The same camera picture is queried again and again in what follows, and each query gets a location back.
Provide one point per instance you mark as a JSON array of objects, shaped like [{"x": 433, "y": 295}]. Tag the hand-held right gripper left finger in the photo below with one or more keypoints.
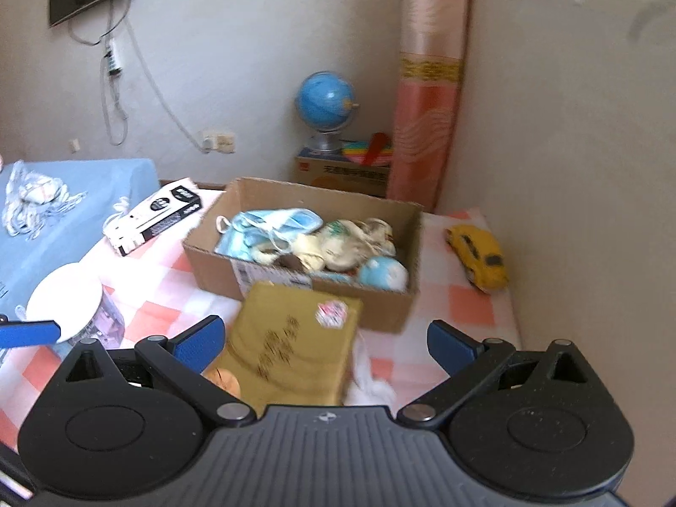
[{"x": 203, "y": 340}]

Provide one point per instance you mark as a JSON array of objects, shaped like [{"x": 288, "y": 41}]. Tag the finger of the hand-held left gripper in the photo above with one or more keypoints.
[{"x": 29, "y": 334}]

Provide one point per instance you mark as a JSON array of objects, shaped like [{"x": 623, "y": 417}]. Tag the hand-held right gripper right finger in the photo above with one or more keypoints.
[{"x": 449, "y": 346}]

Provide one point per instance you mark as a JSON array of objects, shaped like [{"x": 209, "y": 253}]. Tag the peach soft toy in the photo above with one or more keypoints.
[{"x": 227, "y": 383}]

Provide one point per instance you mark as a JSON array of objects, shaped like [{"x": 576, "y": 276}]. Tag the cardboard box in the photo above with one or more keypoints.
[{"x": 383, "y": 306}]

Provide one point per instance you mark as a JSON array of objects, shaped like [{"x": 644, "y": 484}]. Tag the gold rectangular box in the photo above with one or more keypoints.
[{"x": 285, "y": 348}]

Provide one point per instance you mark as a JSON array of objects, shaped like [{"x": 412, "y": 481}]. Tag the blue and white ball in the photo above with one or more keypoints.
[{"x": 383, "y": 273}]

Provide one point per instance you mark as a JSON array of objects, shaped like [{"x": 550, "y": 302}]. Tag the blue face mask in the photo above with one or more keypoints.
[
  {"x": 237, "y": 245},
  {"x": 288, "y": 222}
]

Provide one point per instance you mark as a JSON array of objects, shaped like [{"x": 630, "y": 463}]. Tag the floral print cloth toy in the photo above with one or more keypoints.
[{"x": 364, "y": 240}]

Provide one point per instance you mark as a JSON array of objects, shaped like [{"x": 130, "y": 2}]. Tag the cream plush toy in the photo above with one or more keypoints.
[{"x": 309, "y": 251}]

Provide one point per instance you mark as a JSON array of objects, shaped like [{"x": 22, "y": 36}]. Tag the jar with white lid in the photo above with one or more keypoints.
[{"x": 63, "y": 296}]

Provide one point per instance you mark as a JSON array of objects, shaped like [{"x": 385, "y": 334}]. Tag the yellow toy car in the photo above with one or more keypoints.
[{"x": 478, "y": 253}]

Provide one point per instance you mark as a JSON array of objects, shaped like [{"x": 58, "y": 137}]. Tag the black and white box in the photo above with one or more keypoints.
[{"x": 163, "y": 211}]

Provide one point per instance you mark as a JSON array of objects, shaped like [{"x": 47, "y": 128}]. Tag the printed cardboard carton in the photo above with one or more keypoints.
[{"x": 338, "y": 174}]

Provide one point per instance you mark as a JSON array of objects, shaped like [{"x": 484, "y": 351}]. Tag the red plastic toy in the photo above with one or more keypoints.
[{"x": 376, "y": 143}]

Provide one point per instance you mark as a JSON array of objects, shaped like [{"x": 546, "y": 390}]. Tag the rainbow pop bubble toy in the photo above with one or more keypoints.
[{"x": 356, "y": 150}]

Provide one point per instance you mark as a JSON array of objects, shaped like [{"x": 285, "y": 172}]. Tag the blue desk globe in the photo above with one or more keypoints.
[{"x": 323, "y": 95}]

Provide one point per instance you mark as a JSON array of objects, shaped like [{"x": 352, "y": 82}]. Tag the pink patterned curtain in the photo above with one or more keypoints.
[{"x": 430, "y": 63}]

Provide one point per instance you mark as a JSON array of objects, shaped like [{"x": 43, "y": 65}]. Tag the small wall switch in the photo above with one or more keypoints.
[{"x": 75, "y": 146}]

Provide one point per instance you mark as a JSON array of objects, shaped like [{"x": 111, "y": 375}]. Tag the white wall socket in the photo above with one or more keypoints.
[{"x": 219, "y": 141}]

